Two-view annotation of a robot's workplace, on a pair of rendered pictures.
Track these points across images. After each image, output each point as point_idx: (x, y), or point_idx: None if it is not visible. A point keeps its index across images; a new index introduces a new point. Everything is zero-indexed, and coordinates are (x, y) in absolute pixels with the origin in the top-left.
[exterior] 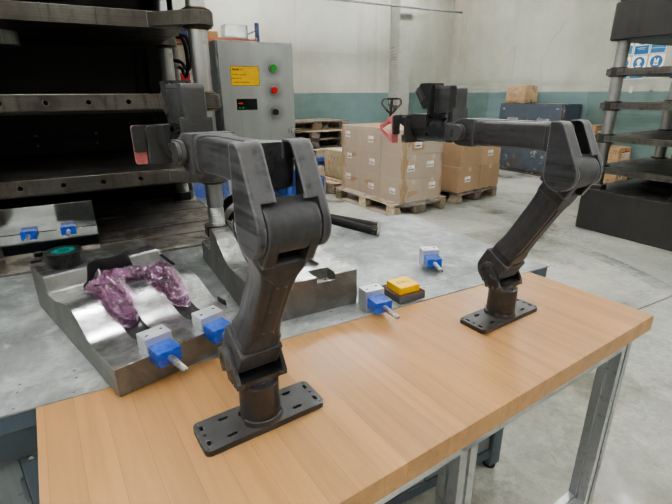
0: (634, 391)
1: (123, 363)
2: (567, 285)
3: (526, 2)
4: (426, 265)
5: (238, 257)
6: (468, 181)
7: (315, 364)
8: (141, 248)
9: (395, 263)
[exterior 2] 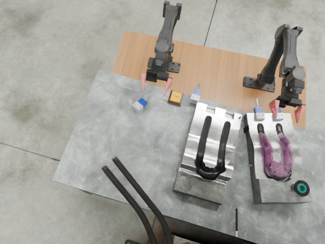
0: (18, 93)
1: (288, 114)
2: (117, 57)
3: None
4: (146, 104)
5: (228, 149)
6: None
7: (233, 90)
8: (265, 185)
9: (147, 122)
